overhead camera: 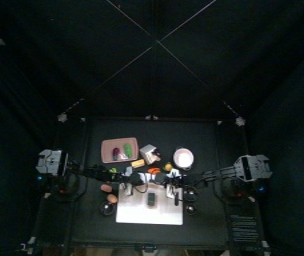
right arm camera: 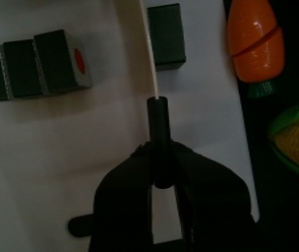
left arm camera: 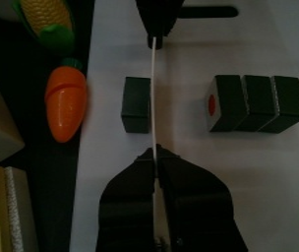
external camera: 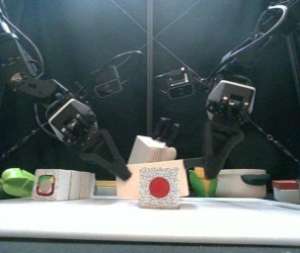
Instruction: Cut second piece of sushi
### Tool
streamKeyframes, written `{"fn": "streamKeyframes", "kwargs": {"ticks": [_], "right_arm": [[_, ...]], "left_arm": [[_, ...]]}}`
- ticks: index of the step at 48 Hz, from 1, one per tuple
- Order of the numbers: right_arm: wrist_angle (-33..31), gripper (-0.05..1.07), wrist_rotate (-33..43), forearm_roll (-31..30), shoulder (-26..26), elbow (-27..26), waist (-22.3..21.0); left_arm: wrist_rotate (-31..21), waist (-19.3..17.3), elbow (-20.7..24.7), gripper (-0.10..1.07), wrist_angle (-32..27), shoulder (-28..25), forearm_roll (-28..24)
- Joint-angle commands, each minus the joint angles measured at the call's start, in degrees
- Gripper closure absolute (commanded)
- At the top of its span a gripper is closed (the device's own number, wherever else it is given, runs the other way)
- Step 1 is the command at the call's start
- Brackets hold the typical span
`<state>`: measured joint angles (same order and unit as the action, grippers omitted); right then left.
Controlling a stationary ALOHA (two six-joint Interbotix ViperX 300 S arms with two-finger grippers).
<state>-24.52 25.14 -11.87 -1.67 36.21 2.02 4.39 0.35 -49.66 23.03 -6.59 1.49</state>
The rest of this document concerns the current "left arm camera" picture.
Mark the orange toy carrot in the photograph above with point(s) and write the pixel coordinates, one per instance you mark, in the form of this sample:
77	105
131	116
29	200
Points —
65	101

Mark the cut-off toy sushi piece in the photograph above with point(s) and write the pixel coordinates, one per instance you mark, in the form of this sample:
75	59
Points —
135	105

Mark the white toy knife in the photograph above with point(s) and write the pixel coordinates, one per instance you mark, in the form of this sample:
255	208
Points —
154	98

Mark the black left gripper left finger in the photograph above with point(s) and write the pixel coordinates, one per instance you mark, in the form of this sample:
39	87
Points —
126	203

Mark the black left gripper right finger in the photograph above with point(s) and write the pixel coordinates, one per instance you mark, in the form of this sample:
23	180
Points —
200	203

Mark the yellow toy corn cob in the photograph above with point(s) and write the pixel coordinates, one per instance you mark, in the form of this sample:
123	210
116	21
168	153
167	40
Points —
47	19

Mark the toy sushi roll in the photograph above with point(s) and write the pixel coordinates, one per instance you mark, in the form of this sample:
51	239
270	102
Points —
255	103

